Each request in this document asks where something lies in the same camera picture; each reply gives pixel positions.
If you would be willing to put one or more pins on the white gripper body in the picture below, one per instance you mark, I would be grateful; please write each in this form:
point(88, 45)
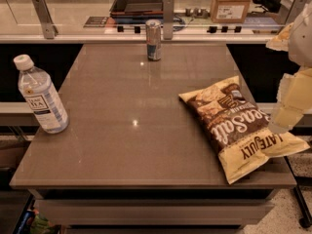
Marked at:
point(301, 44)

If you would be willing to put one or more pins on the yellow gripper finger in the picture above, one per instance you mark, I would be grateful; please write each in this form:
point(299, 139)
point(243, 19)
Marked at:
point(294, 99)
point(280, 42)

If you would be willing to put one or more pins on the redbull can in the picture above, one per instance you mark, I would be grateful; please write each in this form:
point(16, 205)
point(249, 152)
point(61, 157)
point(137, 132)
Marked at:
point(153, 39)

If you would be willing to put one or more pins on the clear blue plastic bottle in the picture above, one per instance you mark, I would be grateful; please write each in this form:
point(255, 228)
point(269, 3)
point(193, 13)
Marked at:
point(39, 92)

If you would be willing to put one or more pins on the cardboard box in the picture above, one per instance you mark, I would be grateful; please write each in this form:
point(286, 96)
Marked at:
point(229, 11)

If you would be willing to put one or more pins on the sea salt chips bag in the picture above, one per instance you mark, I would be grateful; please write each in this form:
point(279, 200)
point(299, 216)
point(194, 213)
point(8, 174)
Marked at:
point(238, 129)

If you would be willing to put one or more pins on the orange grey tray bin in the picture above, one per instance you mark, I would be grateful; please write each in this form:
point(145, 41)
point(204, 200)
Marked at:
point(128, 8)

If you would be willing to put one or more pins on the grey table drawer front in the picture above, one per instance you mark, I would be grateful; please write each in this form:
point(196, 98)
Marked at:
point(154, 212)

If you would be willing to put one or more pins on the right metal glass bracket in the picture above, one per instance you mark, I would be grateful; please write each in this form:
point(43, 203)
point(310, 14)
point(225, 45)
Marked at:
point(289, 10)

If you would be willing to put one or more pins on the metal glass bracket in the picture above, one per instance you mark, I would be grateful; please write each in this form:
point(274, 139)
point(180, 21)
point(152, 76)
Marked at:
point(289, 10)
point(168, 19)
point(48, 27)

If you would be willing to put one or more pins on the middle metal glass bracket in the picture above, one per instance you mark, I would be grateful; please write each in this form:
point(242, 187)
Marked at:
point(168, 19)

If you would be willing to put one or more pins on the left metal glass bracket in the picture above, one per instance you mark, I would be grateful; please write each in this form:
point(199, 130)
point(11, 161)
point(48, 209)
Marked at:
point(48, 27)

